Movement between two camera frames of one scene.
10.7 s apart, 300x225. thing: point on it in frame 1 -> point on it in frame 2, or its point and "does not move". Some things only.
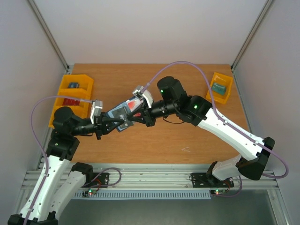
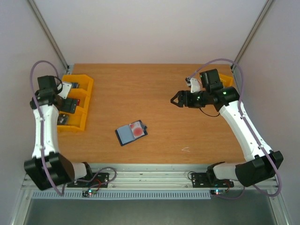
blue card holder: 118,114 -> 134,131
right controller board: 219,192 does not move
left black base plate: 97,180 does not move
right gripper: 149,115 -> 182,99
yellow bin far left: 86,87 does not move
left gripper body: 98,126 -> 66,108
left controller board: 87,193 does not move
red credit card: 133,104 -> 137,129
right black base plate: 207,180 does not move
